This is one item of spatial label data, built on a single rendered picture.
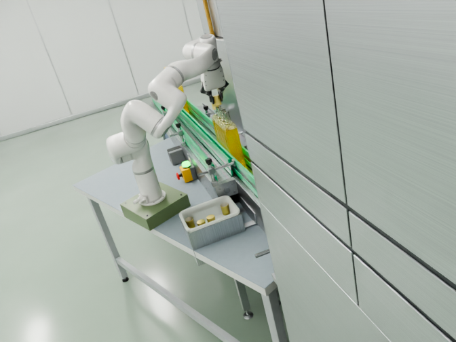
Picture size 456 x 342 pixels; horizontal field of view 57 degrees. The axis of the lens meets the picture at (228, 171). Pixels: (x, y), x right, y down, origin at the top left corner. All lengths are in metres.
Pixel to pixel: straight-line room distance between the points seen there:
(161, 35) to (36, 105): 2.40
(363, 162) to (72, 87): 7.30
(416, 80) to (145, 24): 7.32
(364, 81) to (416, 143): 0.08
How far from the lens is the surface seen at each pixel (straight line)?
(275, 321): 1.59
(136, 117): 1.57
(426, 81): 0.34
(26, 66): 7.63
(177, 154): 2.41
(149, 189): 1.91
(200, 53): 1.69
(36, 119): 7.78
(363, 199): 0.47
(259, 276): 1.45
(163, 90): 1.54
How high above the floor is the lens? 1.67
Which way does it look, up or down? 25 degrees down
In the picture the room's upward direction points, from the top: 14 degrees counter-clockwise
